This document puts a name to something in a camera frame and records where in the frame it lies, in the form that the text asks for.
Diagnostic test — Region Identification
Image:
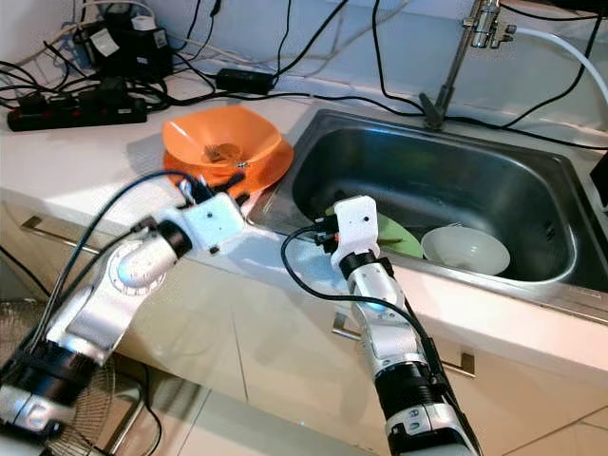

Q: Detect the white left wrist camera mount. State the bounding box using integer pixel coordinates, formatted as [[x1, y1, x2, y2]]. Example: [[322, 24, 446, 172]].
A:
[[179, 193, 248, 253]]

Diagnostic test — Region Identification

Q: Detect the beige kitchen cabinet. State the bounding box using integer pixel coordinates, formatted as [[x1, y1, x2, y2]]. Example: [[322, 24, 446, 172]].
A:
[[0, 176, 608, 456]]

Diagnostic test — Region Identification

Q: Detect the orange plastic plate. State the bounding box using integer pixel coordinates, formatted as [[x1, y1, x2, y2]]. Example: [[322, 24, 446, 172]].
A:
[[163, 142, 294, 199]]

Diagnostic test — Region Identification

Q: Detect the metal cabinet handle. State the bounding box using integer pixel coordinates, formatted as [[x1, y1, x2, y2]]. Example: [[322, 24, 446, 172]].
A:
[[19, 217, 120, 256], [331, 313, 476, 379]]

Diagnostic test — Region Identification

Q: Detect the large black power adapter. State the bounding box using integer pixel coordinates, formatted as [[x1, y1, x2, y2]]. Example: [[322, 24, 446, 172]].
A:
[[71, 11, 164, 79]]

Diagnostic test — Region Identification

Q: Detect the black power strip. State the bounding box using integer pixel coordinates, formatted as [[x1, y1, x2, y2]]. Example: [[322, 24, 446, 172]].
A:
[[8, 93, 150, 132]]

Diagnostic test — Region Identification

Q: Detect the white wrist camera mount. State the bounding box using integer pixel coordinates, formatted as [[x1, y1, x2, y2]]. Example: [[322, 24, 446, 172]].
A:
[[331, 196, 383, 265], [179, 193, 248, 253]]

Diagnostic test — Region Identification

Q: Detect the black appliance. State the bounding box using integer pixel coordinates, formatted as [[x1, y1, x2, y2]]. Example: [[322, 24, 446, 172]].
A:
[[591, 174, 608, 218]]

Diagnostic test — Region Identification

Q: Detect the white bowl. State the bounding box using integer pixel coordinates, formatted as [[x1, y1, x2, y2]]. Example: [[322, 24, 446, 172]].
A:
[[421, 224, 512, 276]]

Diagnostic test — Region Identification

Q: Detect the small flat black adapter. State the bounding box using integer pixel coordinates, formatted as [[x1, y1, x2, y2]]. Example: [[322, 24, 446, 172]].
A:
[[214, 66, 276, 93]]

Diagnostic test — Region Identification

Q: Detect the green plate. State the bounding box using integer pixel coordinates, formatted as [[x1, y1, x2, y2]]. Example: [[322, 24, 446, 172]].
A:
[[328, 201, 426, 260]]

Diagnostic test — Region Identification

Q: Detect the orange plastic bowl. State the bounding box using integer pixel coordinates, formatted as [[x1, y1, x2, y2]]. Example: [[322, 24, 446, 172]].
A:
[[161, 104, 284, 177]]

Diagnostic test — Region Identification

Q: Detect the metal sink faucet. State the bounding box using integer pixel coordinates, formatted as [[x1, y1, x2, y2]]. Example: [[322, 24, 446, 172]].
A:
[[421, 0, 528, 131]]

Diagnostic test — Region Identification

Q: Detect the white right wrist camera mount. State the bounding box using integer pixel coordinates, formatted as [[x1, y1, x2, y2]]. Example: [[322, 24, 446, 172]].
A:
[[331, 196, 383, 265]]

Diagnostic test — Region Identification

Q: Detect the black power cable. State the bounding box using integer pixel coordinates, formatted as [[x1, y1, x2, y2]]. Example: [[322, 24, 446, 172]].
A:
[[372, 0, 433, 113], [273, 0, 356, 75], [274, 90, 608, 151]]

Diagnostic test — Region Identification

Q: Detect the stainless steel sink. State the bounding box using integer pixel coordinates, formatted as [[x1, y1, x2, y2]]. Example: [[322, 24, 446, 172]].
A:
[[252, 109, 608, 324]]

